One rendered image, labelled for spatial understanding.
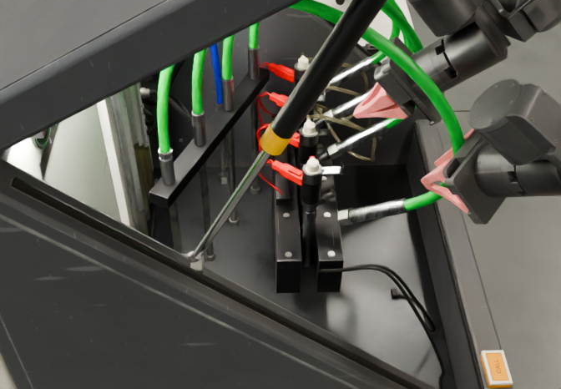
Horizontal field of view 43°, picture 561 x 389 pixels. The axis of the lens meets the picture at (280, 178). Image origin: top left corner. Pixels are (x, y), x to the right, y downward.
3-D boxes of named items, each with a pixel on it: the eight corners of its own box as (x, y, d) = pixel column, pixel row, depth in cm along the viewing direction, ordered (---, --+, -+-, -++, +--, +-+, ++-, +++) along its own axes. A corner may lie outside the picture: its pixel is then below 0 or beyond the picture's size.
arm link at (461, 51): (514, 63, 79) (518, 38, 83) (479, 16, 76) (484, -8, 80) (460, 92, 83) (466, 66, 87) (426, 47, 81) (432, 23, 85)
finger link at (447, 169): (396, 175, 82) (453, 170, 74) (431, 133, 84) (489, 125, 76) (429, 218, 84) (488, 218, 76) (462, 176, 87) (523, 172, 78)
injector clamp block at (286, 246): (336, 318, 117) (344, 259, 106) (275, 319, 116) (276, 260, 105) (321, 172, 141) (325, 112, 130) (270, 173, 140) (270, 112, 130)
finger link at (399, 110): (336, 73, 93) (393, 37, 87) (371, 109, 96) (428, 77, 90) (325, 105, 89) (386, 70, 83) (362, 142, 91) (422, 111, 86)
